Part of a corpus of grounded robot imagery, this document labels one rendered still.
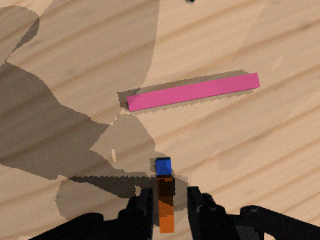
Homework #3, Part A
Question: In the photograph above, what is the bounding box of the orange rod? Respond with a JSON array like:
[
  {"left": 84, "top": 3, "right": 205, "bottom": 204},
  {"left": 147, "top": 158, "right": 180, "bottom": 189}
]
[{"left": 157, "top": 174, "right": 174, "bottom": 233}]

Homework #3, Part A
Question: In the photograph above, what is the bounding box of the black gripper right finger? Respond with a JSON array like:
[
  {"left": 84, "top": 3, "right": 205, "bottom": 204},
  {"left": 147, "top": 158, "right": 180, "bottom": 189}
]
[{"left": 187, "top": 186, "right": 320, "bottom": 240}]

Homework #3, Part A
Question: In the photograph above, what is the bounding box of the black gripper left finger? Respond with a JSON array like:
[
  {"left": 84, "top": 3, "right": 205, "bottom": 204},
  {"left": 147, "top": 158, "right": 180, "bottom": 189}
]
[{"left": 28, "top": 188, "right": 154, "bottom": 240}]

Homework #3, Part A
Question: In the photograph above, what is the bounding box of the pink rod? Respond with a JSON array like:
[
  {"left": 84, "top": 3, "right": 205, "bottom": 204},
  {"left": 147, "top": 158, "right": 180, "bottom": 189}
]
[{"left": 127, "top": 73, "right": 260, "bottom": 112}]

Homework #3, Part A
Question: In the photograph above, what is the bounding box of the small blue block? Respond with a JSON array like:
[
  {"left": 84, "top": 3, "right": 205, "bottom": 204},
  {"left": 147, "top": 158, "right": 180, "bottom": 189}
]
[{"left": 156, "top": 157, "right": 172, "bottom": 175}]

